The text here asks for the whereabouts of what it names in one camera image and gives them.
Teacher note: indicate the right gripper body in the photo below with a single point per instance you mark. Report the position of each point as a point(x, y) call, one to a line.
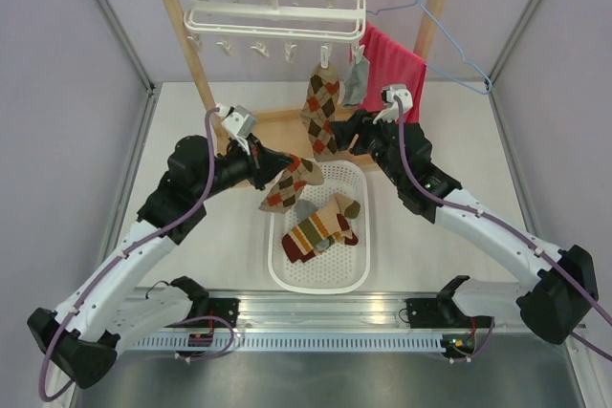
point(373, 139)

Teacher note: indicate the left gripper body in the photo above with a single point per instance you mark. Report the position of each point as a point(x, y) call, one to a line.
point(250, 165)

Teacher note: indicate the argyle sock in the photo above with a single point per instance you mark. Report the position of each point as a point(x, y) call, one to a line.
point(319, 110)
point(290, 185)

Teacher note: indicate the grey sock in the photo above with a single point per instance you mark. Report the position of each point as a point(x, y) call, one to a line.
point(356, 83)
point(316, 239)

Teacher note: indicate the beige striped sock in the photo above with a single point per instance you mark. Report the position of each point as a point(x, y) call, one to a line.
point(344, 235)
point(326, 219)

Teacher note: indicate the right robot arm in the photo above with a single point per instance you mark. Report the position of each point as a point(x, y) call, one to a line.
point(553, 288)

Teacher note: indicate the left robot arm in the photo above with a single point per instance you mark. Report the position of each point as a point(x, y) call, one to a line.
point(84, 335)

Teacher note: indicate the white clip sock hanger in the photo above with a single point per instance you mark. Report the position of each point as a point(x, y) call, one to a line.
point(328, 22)

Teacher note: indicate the pink towel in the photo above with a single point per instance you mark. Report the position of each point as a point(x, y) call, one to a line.
point(391, 63)

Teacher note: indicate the white perforated plastic basket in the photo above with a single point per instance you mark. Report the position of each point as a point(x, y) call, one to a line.
point(340, 268)

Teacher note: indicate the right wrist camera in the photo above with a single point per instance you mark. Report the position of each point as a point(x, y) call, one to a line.
point(397, 101)

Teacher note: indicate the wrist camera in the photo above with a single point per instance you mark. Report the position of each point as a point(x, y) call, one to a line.
point(238, 122)
point(397, 101)

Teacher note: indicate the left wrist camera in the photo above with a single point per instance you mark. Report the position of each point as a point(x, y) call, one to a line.
point(238, 122)

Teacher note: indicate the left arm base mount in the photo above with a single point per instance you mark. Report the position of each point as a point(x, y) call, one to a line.
point(210, 310)

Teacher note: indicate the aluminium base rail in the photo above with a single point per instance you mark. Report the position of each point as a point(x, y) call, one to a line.
point(275, 311)

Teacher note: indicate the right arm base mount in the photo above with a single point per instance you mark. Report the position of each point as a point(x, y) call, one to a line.
point(440, 312)

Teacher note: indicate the white slotted cable duct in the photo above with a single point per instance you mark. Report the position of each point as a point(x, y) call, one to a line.
point(294, 342)

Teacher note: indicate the right aluminium frame post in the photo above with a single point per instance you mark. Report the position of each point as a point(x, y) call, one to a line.
point(521, 25)

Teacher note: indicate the aluminium frame post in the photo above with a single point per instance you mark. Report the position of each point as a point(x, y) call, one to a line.
point(116, 28)
point(521, 25)

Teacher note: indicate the left aluminium frame post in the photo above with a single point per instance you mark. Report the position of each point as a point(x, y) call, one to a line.
point(116, 28)

